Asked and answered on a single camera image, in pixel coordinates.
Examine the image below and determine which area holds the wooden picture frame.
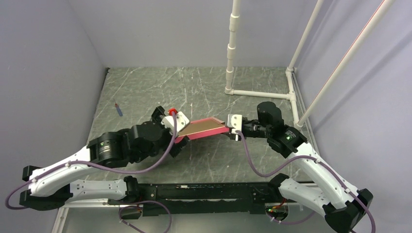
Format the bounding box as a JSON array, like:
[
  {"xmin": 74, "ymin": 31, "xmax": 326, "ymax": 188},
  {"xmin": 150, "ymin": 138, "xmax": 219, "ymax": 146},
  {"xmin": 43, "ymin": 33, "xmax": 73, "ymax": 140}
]
[{"xmin": 174, "ymin": 117, "xmax": 229, "ymax": 144}]

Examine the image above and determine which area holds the brown backing board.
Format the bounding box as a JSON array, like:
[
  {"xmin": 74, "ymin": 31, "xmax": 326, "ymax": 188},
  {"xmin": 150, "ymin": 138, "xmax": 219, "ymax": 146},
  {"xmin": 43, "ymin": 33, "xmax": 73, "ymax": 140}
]
[{"xmin": 178, "ymin": 117, "xmax": 224, "ymax": 136}]

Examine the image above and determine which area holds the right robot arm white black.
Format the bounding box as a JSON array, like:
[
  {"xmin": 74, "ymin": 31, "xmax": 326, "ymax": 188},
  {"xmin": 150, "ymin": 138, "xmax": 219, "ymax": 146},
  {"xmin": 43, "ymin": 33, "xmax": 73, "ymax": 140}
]
[{"xmin": 226, "ymin": 101, "xmax": 377, "ymax": 233}]

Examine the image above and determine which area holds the white pvc pipe stand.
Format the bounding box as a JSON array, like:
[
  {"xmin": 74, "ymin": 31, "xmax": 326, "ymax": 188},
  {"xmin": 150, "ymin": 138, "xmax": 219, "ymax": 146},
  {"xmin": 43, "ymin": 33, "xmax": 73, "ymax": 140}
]
[{"xmin": 224, "ymin": 0, "xmax": 394, "ymax": 129}]

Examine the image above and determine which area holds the small blue red screwdriver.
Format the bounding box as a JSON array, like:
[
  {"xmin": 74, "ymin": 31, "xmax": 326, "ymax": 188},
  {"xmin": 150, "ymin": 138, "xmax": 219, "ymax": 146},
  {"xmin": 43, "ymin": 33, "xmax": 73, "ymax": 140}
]
[{"xmin": 115, "ymin": 103, "xmax": 123, "ymax": 117}]

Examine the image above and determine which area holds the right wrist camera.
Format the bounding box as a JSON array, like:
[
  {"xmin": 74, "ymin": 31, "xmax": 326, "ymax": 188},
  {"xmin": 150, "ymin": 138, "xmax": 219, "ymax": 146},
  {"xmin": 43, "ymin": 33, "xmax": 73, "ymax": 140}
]
[{"xmin": 226, "ymin": 114, "xmax": 242, "ymax": 131}]

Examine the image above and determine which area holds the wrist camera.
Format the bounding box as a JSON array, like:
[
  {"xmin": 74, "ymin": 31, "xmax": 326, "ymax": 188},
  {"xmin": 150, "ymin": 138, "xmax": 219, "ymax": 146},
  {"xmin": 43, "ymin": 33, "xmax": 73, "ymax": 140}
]
[
  {"xmin": 161, "ymin": 108, "xmax": 190, "ymax": 134},
  {"xmin": 226, "ymin": 114, "xmax": 242, "ymax": 131}
]

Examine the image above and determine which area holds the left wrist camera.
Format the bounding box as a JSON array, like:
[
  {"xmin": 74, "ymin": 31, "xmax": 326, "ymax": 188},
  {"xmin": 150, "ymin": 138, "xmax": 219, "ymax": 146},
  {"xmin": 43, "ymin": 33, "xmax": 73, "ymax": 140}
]
[{"xmin": 161, "ymin": 108, "xmax": 190, "ymax": 134}]

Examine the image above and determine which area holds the aluminium extrusion rail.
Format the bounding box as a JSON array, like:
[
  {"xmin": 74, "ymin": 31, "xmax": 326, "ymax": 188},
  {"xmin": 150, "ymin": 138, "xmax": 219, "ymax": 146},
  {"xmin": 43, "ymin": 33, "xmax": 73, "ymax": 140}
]
[{"xmin": 64, "ymin": 183, "xmax": 330, "ymax": 233}]

